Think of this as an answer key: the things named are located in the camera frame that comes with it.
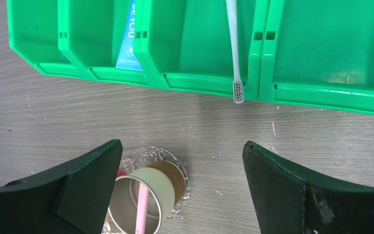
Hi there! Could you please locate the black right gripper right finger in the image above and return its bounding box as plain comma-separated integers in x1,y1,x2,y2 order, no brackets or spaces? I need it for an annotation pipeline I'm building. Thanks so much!
242,141,374,234

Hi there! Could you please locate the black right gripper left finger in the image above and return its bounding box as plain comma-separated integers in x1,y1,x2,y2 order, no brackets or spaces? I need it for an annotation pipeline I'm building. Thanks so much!
0,139,123,234

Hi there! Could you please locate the brown steel cup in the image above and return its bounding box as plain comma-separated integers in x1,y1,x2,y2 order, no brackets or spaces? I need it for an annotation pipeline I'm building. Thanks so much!
109,161,187,234

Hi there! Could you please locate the pink toothbrush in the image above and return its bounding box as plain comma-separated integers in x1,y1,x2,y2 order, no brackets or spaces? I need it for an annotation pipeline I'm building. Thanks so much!
135,182,150,234

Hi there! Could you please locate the clear oval acrylic tray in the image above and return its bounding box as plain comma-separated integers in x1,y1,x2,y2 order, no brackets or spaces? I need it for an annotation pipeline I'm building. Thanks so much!
101,146,190,234

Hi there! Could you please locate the blue toothpaste tube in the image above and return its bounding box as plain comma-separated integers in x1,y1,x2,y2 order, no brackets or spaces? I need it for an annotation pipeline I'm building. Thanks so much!
115,0,143,72

